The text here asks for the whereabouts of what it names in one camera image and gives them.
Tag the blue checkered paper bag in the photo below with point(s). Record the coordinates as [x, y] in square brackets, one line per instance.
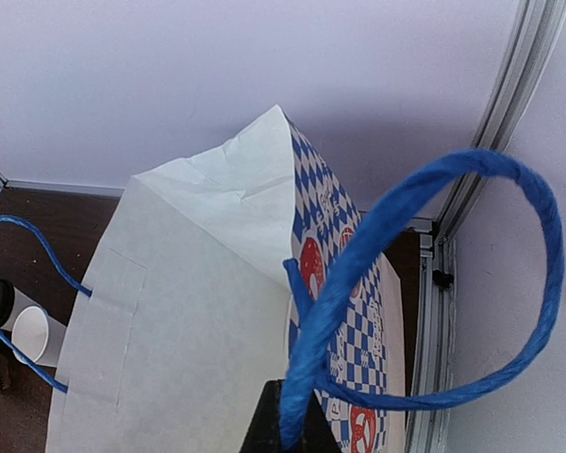
[249, 263]

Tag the white paper cups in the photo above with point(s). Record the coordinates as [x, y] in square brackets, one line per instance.
[38, 336]

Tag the white paper cup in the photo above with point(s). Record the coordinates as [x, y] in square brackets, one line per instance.
[21, 301]

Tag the black cup lid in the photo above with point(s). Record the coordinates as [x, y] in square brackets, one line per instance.
[7, 299]

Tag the right aluminium frame post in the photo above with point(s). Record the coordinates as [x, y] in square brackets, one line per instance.
[480, 291]

